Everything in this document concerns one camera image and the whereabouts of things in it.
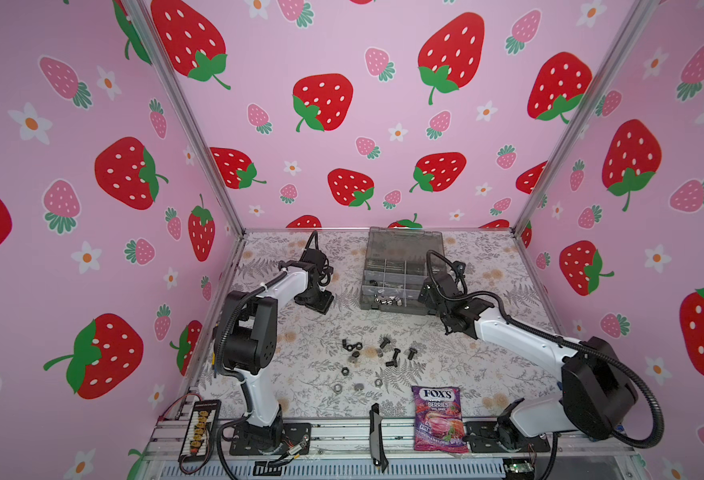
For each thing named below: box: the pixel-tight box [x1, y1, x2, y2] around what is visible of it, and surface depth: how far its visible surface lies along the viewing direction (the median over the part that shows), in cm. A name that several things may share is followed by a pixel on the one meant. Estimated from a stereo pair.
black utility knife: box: [369, 403, 389, 473], surface depth 75 cm
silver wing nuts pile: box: [374, 294, 403, 306], surface depth 100 cm
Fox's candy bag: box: [411, 385, 469, 454], surface depth 76 cm
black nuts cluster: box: [342, 338, 363, 358], surface depth 92 cm
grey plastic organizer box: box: [360, 227, 445, 316], surface depth 109 cm
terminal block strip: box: [178, 399, 222, 462], surface depth 76 cm
